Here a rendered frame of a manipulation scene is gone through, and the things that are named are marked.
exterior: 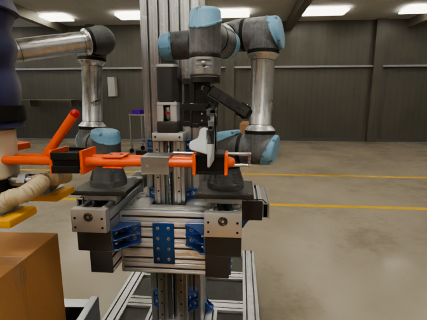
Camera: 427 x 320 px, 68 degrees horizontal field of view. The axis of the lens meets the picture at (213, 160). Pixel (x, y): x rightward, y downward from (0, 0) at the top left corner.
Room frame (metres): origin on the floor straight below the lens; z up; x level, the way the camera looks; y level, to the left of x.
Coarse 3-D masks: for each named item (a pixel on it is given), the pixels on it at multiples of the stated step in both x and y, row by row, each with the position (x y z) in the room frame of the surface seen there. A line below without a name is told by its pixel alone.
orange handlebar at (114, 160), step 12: (24, 144) 1.03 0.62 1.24; (12, 156) 0.77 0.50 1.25; (24, 156) 0.77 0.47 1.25; (36, 156) 0.77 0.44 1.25; (48, 156) 0.77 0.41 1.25; (96, 156) 0.80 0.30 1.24; (108, 156) 0.75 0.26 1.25; (120, 156) 0.75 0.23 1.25; (132, 156) 0.79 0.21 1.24; (180, 156) 0.79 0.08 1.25; (192, 156) 0.79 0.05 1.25; (228, 156) 0.79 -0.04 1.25; (120, 168) 0.75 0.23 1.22
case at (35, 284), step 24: (0, 240) 0.94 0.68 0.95; (24, 240) 0.94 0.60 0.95; (48, 240) 0.94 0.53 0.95; (0, 264) 0.79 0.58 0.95; (24, 264) 0.81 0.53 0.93; (48, 264) 0.93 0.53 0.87; (0, 288) 0.72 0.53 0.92; (24, 288) 0.80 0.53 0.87; (48, 288) 0.91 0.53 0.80; (0, 312) 0.71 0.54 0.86; (24, 312) 0.79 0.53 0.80; (48, 312) 0.90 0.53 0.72
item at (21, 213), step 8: (16, 208) 0.71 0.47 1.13; (24, 208) 0.73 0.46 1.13; (32, 208) 0.73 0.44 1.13; (0, 216) 0.67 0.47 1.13; (8, 216) 0.68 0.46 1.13; (16, 216) 0.68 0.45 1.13; (24, 216) 0.70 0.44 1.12; (0, 224) 0.65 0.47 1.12; (8, 224) 0.65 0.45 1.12; (16, 224) 0.67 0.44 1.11
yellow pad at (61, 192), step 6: (60, 186) 0.92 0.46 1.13; (66, 186) 0.93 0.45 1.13; (54, 192) 0.86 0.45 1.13; (60, 192) 0.87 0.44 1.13; (66, 192) 0.89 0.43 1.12; (72, 192) 0.93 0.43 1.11; (36, 198) 0.84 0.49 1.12; (42, 198) 0.84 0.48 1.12; (48, 198) 0.84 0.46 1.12; (54, 198) 0.84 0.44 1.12; (60, 198) 0.86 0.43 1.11
